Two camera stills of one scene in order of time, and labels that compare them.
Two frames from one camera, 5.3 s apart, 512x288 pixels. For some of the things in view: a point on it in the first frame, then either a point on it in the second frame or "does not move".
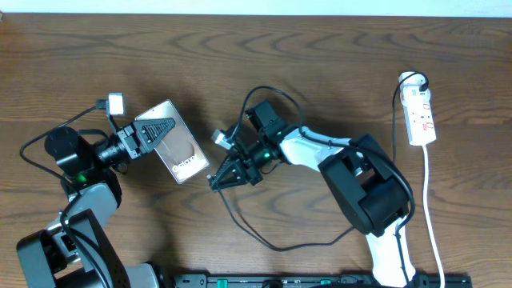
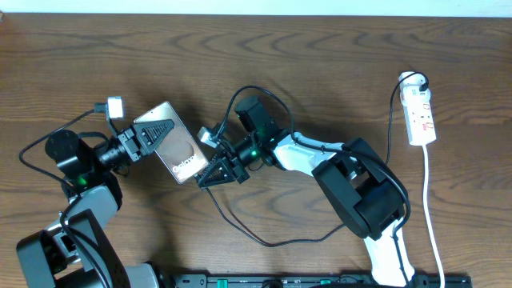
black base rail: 317,281 does not move
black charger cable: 395,158 to 424,86
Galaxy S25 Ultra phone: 179,150 does not move
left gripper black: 132,137 does not move
